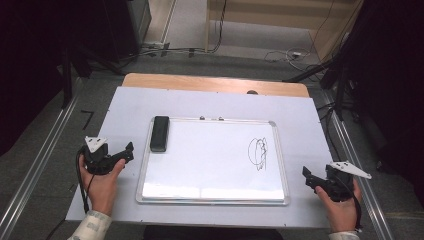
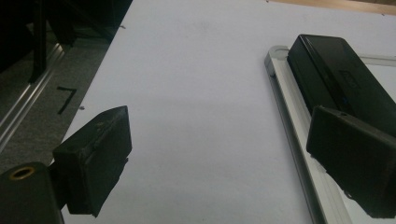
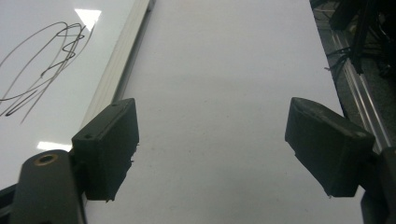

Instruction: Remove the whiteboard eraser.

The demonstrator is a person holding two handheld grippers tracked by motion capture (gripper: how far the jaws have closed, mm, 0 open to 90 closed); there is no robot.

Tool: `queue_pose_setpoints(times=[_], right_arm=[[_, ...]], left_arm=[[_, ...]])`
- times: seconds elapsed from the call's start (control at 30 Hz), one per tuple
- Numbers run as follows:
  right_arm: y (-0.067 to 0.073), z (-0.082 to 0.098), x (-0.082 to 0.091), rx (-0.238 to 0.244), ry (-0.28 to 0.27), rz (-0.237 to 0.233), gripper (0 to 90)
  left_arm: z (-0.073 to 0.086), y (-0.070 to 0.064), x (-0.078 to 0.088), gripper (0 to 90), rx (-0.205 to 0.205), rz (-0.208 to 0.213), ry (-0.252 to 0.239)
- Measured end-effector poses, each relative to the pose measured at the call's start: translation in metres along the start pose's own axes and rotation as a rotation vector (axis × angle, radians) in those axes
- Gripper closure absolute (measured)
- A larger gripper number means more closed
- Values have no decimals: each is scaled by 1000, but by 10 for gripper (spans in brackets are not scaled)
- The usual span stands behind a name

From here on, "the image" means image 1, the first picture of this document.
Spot power strip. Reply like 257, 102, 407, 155
142, 40, 171, 57

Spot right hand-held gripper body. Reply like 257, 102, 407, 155
319, 160, 373, 203

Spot white table panel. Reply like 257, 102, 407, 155
65, 85, 334, 230

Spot person's dark pants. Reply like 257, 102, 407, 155
143, 225, 285, 240

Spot person's left hand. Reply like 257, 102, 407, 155
79, 154, 127, 217

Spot dark cabinet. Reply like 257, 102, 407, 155
99, 0, 153, 63

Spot aluminium floor rail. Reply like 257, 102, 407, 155
321, 89, 396, 240
0, 78, 84, 240

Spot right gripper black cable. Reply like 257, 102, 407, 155
333, 173, 364, 233

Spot wooden table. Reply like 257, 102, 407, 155
122, 72, 311, 99

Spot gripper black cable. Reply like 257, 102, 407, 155
333, 173, 364, 233
75, 146, 96, 214

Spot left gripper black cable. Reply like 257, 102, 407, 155
75, 146, 96, 214

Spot light wooden shelf unit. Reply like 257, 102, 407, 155
204, 0, 365, 62

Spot black tripod stand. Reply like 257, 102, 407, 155
59, 43, 125, 110
283, 31, 363, 122

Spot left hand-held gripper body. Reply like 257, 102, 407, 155
81, 135, 118, 176

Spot person's right hand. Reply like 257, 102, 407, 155
314, 179, 363, 234

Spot dark curtain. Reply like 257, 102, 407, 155
344, 0, 424, 209
0, 0, 113, 158

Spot black hanging cable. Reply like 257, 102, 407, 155
186, 0, 229, 55

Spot black whiteboard eraser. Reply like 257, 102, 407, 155
149, 115, 171, 154

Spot white floor cable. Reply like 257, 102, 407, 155
263, 47, 313, 72

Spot silver framed whiteboard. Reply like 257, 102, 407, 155
135, 115, 291, 207

